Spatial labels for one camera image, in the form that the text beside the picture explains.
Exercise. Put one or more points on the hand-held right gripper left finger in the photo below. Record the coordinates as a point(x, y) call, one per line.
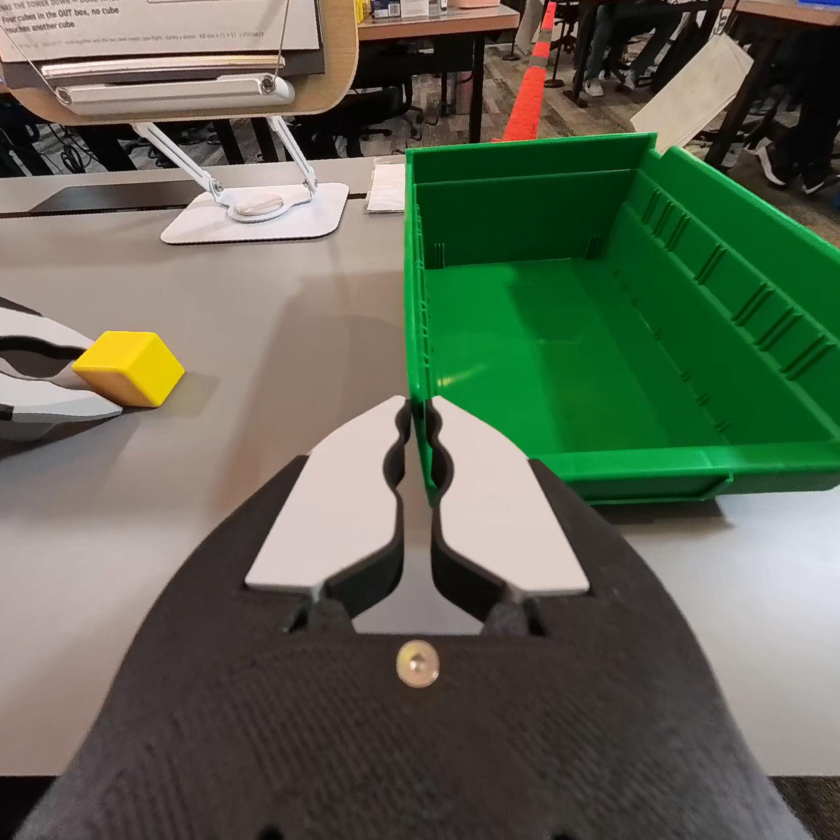
point(321, 518)

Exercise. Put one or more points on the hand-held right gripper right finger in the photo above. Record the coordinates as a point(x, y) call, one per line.
point(512, 525)

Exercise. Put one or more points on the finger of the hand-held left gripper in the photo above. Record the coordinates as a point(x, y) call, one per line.
point(52, 400)
point(39, 325)

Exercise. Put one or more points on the yellow cube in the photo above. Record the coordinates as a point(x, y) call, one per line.
point(138, 367)

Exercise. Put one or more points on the green plastic bin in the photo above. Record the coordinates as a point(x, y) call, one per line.
point(590, 328)

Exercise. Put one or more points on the black desk mat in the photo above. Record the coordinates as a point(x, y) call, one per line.
point(98, 197)

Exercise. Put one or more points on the document stand with white base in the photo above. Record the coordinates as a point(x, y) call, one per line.
point(295, 210)

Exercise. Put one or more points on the printed instruction sheet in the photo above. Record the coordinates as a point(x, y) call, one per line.
point(164, 26)

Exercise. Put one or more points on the laminated paper sheet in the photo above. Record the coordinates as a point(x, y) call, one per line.
point(387, 190)

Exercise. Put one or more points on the orange traffic cone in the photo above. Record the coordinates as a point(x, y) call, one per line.
point(528, 105)

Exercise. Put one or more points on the stack of white boards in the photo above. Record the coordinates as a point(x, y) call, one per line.
point(695, 92)

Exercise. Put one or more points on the wooden top office table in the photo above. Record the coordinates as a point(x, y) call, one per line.
point(426, 23)

